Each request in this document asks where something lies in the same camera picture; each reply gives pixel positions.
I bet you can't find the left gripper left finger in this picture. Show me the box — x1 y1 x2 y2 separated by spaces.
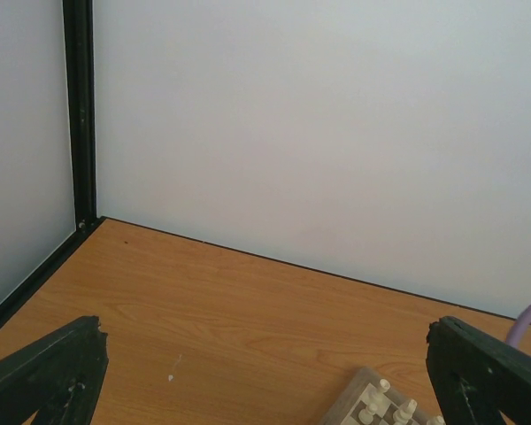
0 316 109 424

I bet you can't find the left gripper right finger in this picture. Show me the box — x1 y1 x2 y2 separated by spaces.
426 316 531 424

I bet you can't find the white chess piece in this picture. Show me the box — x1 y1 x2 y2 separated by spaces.
370 379 390 406
358 403 378 425
393 398 418 425

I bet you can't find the wooden chessboard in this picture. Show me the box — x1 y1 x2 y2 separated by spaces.
319 367 446 425

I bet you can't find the black enclosure frame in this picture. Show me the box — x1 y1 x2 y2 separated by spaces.
0 0 531 346

